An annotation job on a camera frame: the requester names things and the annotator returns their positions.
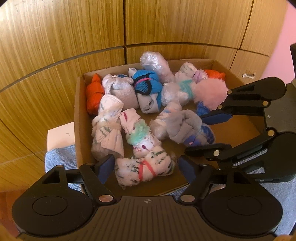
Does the pink fluffy blue sock bundle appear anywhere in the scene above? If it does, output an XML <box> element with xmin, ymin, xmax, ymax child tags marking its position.
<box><xmin>192</xmin><ymin>78</ymin><xmax>229</xmax><ymax>116</ymax></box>

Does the white leaf-print sock bundle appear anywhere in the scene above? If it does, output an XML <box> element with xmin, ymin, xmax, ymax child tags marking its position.
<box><xmin>114</xmin><ymin>146</ymin><xmax>176</xmax><ymax>189</ymax></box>

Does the grey purple sock bundle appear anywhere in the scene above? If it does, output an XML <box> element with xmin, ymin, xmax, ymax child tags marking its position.
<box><xmin>165</xmin><ymin>109</ymin><xmax>216</xmax><ymax>147</ymax></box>

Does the white zigzag sock bundle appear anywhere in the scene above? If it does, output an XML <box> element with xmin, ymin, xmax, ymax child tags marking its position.
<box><xmin>91</xmin><ymin>94</ymin><xmax>124</xmax><ymax>161</ymax></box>

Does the white teal fluffy sock bundle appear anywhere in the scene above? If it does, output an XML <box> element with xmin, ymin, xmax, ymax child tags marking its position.
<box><xmin>161</xmin><ymin>79</ymin><xmax>194</xmax><ymax>106</ymax></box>

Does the orange sock bundle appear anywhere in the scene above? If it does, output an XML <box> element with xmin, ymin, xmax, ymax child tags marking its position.
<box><xmin>204</xmin><ymin>69</ymin><xmax>226</xmax><ymax>81</ymax></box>
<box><xmin>85</xmin><ymin>73</ymin><xmax>104</xmax><ymax>115</ymax></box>

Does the white lilac sock bundle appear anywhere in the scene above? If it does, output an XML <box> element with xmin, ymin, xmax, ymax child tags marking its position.
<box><xmin>175</xmin><ymin>62</ymin><xmax>208</xmax><ymax>83</ymax></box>

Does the white green-band spotted sock bundle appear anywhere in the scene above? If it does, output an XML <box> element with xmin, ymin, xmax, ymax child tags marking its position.
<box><xmin>119</xmin><ymin>108</ymin><xmax>162</xmax><ymax>159</ymax></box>

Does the blue grey sock bundle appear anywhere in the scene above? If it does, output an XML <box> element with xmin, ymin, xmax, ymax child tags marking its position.
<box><xmin>128</xmin><ymin>68</ymin><xmax>163</xmax><ymax>114</ymax></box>

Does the pale translucent sock bundle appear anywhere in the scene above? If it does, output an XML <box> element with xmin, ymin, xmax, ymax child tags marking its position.
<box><xmin>140</xmin><ymin>51</ymin><xmax>175</xmax><ymax>83</ymax></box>

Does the pale pink white sock bundle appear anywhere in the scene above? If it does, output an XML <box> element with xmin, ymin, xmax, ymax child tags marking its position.
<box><xmin>149</xmin><ymin>102</ymin><xmax>182</xmax><ymax>141</ymax></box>

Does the blue towel mat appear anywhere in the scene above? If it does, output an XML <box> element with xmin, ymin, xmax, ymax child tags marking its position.
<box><xmin>45</xmin><ymin>145</ymin><xmax>295</xmax><ymax>235</ymax></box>

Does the cardboard box tray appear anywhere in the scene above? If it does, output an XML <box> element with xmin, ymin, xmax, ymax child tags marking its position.
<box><xmin>74</xmin><ymin>58</ymin><xmax>266</xmax><ymax>197</ymax></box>

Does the upper silver drawer handle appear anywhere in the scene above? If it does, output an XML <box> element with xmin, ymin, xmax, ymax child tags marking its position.
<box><xmin>242</xmin><ymin>73</ymin><xmax>255</xmax><ymax>79</ymax></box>

